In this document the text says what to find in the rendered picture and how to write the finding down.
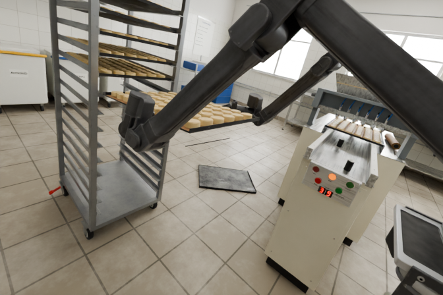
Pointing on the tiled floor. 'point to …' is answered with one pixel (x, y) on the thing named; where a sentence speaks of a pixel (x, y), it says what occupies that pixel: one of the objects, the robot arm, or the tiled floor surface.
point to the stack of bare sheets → (225, 179)
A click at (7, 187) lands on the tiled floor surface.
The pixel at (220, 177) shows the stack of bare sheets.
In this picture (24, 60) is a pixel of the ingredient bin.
